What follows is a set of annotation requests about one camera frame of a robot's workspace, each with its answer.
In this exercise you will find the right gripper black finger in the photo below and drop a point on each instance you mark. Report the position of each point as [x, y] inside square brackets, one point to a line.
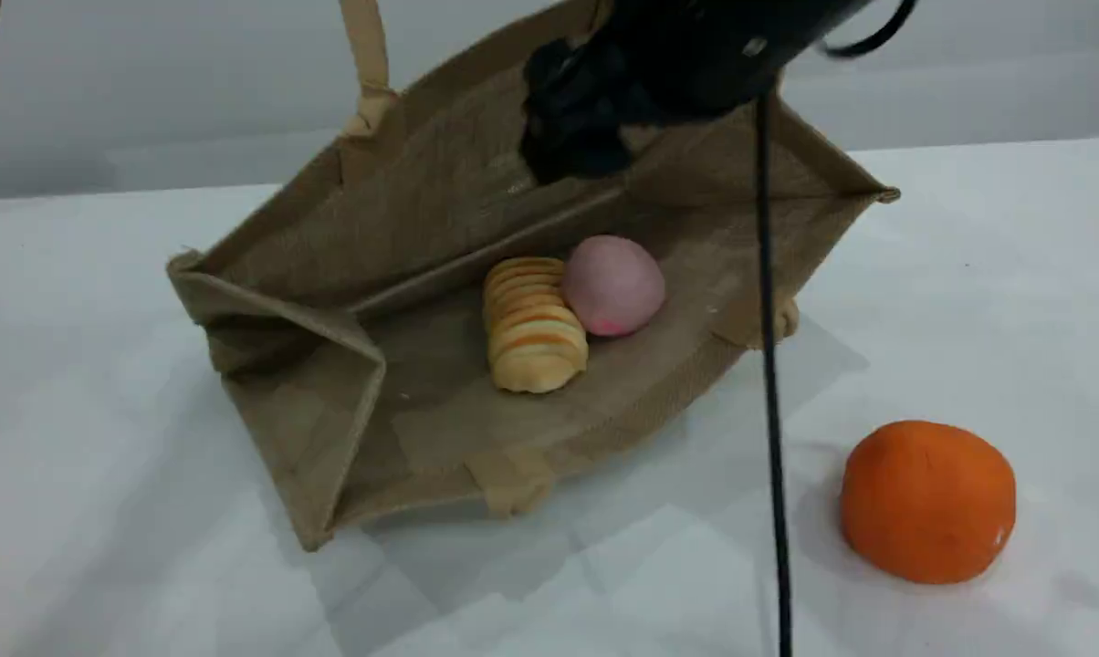
[577, 146]

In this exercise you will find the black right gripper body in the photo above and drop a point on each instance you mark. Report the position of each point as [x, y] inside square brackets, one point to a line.
[696, 55]

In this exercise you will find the pink peach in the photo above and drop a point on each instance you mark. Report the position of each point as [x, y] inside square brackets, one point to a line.
[613, 285]

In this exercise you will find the long ridged yellow bread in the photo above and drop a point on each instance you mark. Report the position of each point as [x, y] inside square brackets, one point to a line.
[533, 328]

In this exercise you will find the brown burlap tote bag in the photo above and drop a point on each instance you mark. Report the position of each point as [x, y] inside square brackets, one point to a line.
[330, 411]

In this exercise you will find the orange fruit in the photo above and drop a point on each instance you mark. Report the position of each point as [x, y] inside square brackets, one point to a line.
[928, 502]

